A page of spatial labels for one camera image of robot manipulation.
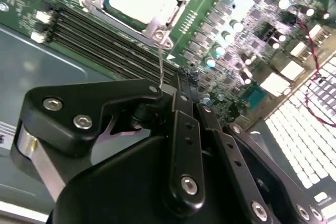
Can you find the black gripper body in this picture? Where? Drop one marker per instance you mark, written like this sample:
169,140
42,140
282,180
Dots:
118,187

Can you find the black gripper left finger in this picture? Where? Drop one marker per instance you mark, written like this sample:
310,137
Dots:
78,98

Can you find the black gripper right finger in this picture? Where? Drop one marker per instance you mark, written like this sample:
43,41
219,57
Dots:
223,155

